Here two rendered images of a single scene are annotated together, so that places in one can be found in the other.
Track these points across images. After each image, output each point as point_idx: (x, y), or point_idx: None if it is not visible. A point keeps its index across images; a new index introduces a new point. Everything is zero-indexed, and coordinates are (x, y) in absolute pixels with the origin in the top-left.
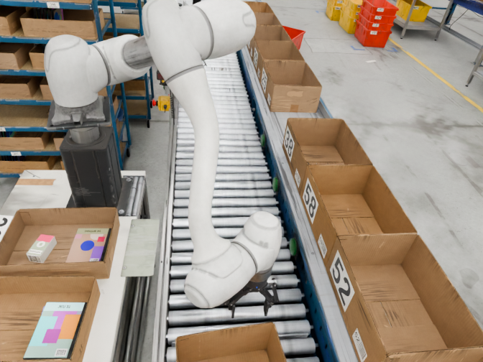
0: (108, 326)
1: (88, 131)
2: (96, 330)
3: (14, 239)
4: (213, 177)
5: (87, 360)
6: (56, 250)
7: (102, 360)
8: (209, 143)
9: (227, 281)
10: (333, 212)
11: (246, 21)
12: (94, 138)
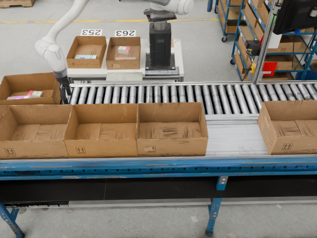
0: (84, 72)
1: (154, 22)
2: (84, 69)
3: (129, 43)
4: (61, 21)
5: (72, 69)
6: (124, 55)
7: (71, 72)
8: (68, 12)
9: (37, 46)
10: (119, 135)
11: None
12: (156, 28)
